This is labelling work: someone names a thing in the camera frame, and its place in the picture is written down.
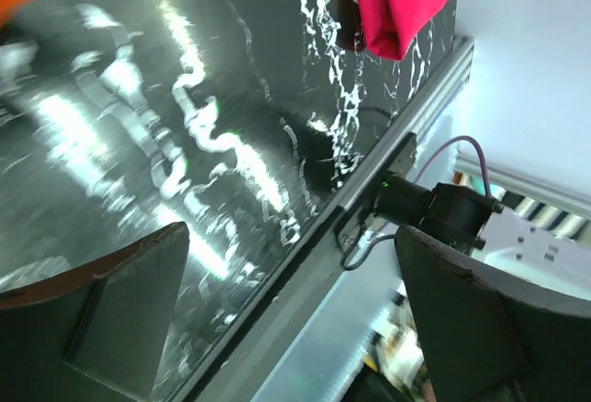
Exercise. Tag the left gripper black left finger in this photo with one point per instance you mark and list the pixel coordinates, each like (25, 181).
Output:
(96, 332)

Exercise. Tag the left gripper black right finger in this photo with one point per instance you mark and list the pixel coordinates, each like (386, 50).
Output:
(487, 335)

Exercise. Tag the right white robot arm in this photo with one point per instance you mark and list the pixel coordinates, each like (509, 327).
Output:
(484, 229)

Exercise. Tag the aluminium rail frame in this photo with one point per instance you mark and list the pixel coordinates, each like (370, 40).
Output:
(312, 316)

